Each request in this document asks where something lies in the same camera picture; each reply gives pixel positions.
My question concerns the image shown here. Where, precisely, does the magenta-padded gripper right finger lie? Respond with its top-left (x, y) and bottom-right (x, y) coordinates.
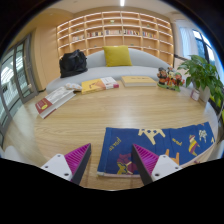
top-left (131, 143), bottom-right (184, 186)

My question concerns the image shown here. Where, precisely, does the black bag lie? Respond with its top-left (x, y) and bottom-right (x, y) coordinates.
top-left (58, 49), bottom-right (89, 79)

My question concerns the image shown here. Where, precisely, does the small white labelled cup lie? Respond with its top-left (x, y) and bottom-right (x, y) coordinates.
top-left (190, 88), bottom-right (201, 102)

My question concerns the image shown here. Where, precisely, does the flat yellow book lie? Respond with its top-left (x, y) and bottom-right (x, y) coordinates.
top-left (120, 75), bottom-right (158, 88)

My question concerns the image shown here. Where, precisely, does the green potted plant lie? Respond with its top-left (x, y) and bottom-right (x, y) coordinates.
top-left (177, 54), bottom-right (224, 108)

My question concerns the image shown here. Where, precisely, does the small white packet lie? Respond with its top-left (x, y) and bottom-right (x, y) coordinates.
top-left (64, 82), bottom-right (83, 92)

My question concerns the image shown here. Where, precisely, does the wooden wall shelf unit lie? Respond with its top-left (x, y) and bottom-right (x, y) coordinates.
top-left (55, 10), bottom-right (175, 66)

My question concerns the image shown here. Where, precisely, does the glass door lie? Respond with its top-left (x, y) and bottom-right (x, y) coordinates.
top-left (0, 33), bottom-right (39, 148)

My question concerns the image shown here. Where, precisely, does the grey curved sofa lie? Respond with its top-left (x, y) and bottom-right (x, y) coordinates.
top-left (45, 48), bottom-right (174, 94)

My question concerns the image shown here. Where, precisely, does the yellow cushion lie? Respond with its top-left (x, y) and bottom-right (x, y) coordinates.
top-left (102, 45), bottom-right (133, 68)

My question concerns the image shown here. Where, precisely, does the blue printed towel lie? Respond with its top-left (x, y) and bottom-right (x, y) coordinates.
top-left (96, 121), bottom-right (216, 178)

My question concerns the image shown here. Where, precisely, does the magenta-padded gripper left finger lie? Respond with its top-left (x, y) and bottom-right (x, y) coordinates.
top-left (40, 143), bottom-right (92, 186)

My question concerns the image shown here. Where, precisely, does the yellow and red book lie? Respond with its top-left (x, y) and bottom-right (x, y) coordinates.
top-left (80, 76), bottom-right (120, 95)

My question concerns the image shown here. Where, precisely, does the colourful figurine group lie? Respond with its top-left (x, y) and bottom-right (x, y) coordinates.
top-left (156, 66), bottom-right (186, 93)

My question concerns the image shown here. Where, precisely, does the dark-framed window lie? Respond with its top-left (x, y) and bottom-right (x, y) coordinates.
top-left (191, 29), bottom-right (218, 68)

